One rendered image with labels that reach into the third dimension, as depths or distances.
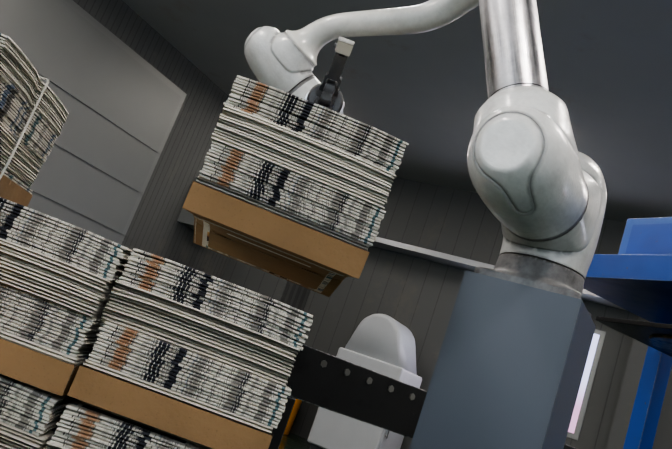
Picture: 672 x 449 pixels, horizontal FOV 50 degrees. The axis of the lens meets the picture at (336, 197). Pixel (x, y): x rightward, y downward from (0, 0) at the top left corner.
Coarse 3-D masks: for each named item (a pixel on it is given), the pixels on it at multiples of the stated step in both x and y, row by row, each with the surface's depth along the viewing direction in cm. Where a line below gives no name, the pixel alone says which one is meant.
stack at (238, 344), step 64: (0, 256) 101; (64, 256) 102; (128, 256) 108; (0, 320) 99; (64, 320) 101; (128, 320) 102; (192, 320) 103; (256, 320) 105; (0, 384) 98; (192, 384) 101; (256, 384) 102; (0, 448) 97; (64, 448) 98; (128, 448) 99; (192, 448) 100
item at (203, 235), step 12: (204, 228) 127; (204, 240) 134; (216, 240) 131; (228, 240) 128; (228, 252) 135; (240, 252) 132; (252, 252) 130; (264, 252) 128; (252, 264) 137; (264, 264) 134; (276, 264) 131; (288, 264) 129; (288, 276) 136; (300, 276) 133; (312, 276) 130; (324, 276) 128; (312, 288) 137; (324, 288) 135
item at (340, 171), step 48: (240, 96) 110; (288, 96) 111; (240, 144) 108; (288, 144) 109; (336, 144) 110; (384, 144) 111; (240, 192) 108; (288, 192) 108; (336, 192) 109; (384, 192) 110
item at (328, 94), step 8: (328, 80) 144; (312, 88) 148; (328, 88) 142; (312, 96) 147; (320, 96) 145; (328, 96) 142; (336, 96) 148; (320, 104) 143; (328, 104) 142; (336, 104) 148
